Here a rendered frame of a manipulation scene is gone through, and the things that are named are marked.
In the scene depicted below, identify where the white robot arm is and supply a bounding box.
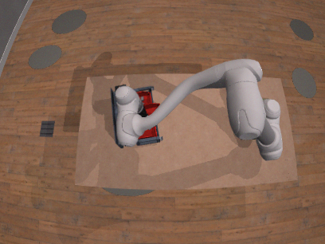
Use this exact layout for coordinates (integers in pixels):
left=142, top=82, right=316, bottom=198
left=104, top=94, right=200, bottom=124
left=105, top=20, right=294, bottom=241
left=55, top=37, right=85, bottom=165
left=115, top=59, right=283, bottom=161

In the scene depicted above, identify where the red bin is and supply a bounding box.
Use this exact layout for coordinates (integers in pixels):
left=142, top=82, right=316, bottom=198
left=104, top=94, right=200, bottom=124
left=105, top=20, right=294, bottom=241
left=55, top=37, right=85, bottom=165
left=144, top=103, right=160, bottom=116
left=139, top=126, right=157, bottom=140
left=137, top=91, right=152, bottom=104

